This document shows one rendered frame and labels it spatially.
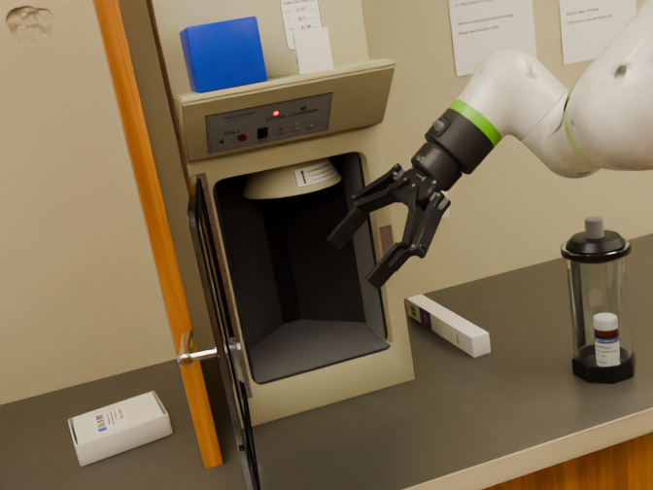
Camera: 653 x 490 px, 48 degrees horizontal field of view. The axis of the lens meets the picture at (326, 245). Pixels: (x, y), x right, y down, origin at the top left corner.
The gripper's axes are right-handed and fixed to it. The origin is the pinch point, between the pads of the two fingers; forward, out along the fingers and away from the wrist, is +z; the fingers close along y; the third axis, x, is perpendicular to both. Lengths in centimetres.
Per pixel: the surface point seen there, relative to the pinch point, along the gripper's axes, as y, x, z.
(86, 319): -54, -2, 50
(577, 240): 8.8, 24.7, -25.4
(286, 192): -16.3, -7.3, -0.2
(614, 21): -49, 50, -81
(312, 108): -10.1, -17.1, -12.6
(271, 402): -6.8, 12.3, 28.7
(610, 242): 12.9, 25.9, -28.1
